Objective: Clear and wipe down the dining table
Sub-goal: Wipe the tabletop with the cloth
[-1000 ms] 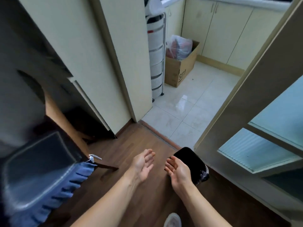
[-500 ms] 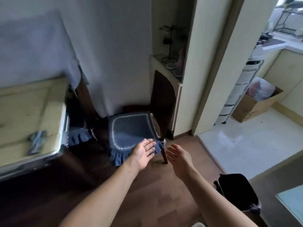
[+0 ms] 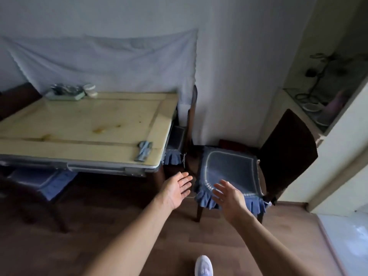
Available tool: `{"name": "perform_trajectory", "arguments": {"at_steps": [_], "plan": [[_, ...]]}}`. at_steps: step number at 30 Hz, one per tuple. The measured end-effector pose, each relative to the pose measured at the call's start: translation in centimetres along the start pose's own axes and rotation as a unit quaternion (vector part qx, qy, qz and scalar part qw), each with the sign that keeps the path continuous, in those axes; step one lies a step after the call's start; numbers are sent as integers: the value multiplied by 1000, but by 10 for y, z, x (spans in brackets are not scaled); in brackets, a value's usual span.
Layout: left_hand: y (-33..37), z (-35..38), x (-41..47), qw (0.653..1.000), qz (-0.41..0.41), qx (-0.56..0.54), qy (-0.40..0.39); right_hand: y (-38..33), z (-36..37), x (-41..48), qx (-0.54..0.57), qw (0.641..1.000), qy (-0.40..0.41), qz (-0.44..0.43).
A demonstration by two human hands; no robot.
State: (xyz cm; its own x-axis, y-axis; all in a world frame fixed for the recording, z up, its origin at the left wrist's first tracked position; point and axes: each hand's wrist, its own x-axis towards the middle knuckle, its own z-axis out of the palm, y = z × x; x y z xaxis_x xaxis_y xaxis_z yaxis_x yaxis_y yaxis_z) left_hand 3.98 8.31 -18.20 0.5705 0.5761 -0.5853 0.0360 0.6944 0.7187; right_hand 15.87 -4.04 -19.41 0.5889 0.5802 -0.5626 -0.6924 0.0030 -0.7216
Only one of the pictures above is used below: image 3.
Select black metal stand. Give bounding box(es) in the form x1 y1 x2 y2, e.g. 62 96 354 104
295 51 349 104

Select person's left forearm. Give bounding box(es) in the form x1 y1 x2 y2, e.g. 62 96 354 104
82 198 174 276

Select person's right forearm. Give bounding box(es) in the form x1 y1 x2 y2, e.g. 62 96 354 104
230 211 326 276

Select person's white shoe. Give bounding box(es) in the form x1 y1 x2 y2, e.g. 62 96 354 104
194 255 214 276

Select brown wooden chair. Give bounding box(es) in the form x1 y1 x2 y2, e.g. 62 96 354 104
0 82 43 122

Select blue ruffled seat cushion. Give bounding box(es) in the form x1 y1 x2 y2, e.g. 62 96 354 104
194 146 271 214
163 126 187 166
6 168 79 202

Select white bowl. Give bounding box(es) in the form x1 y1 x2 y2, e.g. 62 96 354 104
302 102 321 113

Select yellow dining table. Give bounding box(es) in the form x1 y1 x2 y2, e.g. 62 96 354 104
0 92 181 199

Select person's right hand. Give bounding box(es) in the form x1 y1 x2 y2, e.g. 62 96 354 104
212 179 253 225

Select white wall cloth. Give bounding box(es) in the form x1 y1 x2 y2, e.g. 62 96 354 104
0 28 199 107

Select dark wooden chair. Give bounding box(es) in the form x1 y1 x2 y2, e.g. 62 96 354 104
164 84 199 173
196 108 319 225
0 166 71 234

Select person's left hand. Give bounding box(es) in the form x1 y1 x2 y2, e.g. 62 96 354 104
156 171 194 211

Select blue grey rag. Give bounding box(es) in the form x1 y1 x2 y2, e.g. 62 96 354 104
134 140 153 162

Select dark red stool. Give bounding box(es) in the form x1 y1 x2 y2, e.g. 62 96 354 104
220 139 257 154

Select white lidded jar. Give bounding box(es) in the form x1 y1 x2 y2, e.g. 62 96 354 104
82 84 99 99

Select pink vase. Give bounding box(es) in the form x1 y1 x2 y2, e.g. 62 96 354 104
316 89 350 126

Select mint green tray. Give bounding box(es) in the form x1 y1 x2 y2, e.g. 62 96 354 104
44 84 86 101

